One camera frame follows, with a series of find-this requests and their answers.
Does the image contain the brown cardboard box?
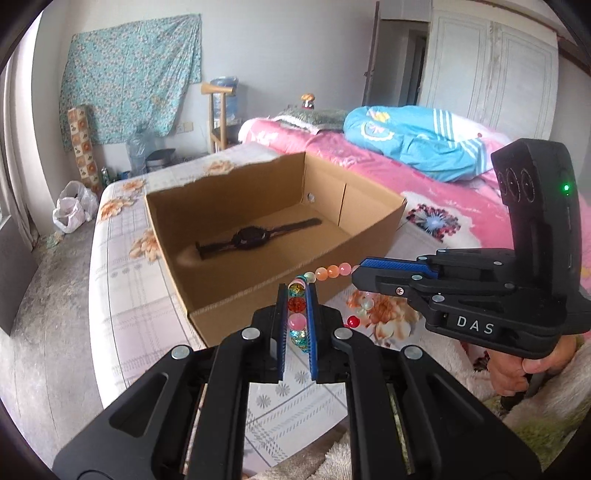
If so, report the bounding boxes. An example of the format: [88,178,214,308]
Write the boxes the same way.
[144,151,408,348]

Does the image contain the brown door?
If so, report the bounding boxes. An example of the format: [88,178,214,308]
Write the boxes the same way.
[362,0,384,107]

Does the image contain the black wristwatch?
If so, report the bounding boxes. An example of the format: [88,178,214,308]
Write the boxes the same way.
[195,218,323,259]

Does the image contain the white plastic bag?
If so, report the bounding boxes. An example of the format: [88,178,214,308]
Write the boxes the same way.
[52,180,99,234]

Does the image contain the teal floral wall cloth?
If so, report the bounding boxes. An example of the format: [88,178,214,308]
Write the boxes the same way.
[59,13,203,151]

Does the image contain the metal trash can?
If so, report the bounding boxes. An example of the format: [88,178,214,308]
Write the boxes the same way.
[147,148,178,172]

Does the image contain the blue striped quilt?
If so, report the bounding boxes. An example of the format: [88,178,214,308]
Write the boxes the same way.
[343,105,513,182]

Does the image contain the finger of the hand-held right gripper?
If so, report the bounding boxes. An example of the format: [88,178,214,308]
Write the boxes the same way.
[358,247,518,280]
[351,270,517,306]

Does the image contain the pink floral blanket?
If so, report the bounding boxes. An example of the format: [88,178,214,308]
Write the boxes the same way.
[238,116,591,361]

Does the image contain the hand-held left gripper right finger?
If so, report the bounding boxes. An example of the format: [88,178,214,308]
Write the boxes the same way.
[305,281,541,480]

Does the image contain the grey green lace pillow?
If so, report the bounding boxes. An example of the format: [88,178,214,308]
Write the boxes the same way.
[272,107,352,134]

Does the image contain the white wardrobe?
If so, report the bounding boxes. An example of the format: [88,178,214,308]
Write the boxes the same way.
[418,9,561,148]

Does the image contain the wooden crutch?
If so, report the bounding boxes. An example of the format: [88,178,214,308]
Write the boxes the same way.
[201,82,243,153]

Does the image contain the pale curtain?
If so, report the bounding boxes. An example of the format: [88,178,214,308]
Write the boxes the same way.
[0,46,47,245]

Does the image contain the clear large plastic bottle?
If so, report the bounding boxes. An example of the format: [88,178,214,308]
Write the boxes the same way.
[127,131,155,176]

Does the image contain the person's right hand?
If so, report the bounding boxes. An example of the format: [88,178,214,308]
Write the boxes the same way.
[487,335,579,398]

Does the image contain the blue water jug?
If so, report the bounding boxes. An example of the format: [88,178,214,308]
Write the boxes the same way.
[211,76,241,121]

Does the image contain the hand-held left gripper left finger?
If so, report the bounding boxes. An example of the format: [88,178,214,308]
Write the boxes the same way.
[53,282,289,480]

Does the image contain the small patterned box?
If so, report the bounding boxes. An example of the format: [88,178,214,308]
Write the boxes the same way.
[68,105,101,192]

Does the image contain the multicolour bead bracelet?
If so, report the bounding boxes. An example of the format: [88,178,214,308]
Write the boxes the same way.
[286,261,376,355]

